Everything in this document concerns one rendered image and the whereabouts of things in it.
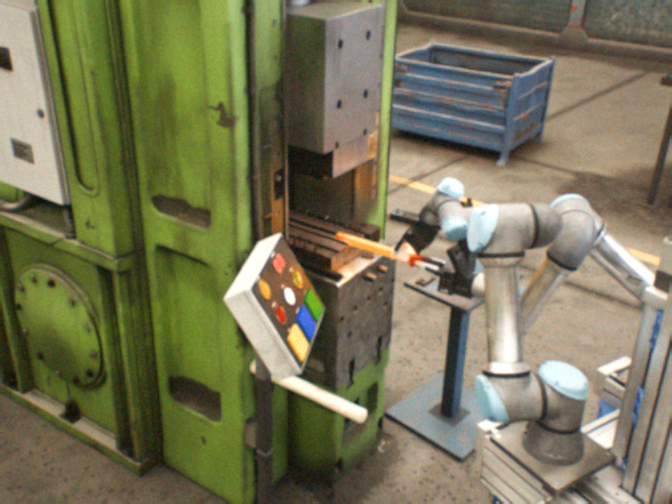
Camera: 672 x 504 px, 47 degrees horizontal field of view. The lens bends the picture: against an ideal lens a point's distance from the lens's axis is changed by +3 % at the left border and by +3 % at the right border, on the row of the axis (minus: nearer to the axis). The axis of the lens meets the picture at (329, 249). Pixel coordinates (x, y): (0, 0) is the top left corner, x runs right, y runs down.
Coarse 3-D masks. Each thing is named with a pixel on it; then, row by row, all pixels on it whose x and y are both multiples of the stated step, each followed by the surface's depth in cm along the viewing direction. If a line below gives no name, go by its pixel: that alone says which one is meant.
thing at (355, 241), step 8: (352, 240) 261; (360, 240) 261; (368, 240) 261; (368, 248) 258; (376, 248) 256; (384, 248) 255; (392, 248) 255; (408, 256) 250; (416, 256) 249; (424, 256) 249; (440, 264) 244
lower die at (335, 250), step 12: (300, 216) 282; (288, 228) 273; (300, 228) 272; (336, 228) 273; (288, 240) 267; (312, 240) 265; (324, 240) 265; (336, 240) 264; (300, 252) 263; (312, 252) 259; (324, 252) 259; (336, 252) 259; (348, 252) 264; (360, 252) 271; (324, 264) 258; (336, 264) 259
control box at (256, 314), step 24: (264, 240) 223; (264, 264) 205; (288, 264) 219; (240, 288) 196; (312, 288) 227; (240, 312) 196; (264, 312) 195; (288, 312) 207; (264, 336) 198; (288, 336) 202; (312, 336) 215; (264, 360) 201; (288, 360) 200
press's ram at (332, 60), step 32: (320, 0) 243; (288, 32) 225; (320, 32) 218; (352, 32) 228; (288, 64) 229; (320, 64) 222; (352, 64) 233; (288, 96) 234; (320, 96) 227; (352, 96) 238; (288, 128) 239; (320, 128) 231; (352, 128) 243
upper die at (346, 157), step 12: (348, 144) 244; (360, 144) 250; (288, 156) 250; (300, 156) 247; (312, 156) 244; (324, 156) 241; (336, 156) 240; (348, 156) 246; (360, 156) 252; (300, 168) 249; (312, 168) 245; (324, 168) 242; (336, 168) 242; (348, 168) 248
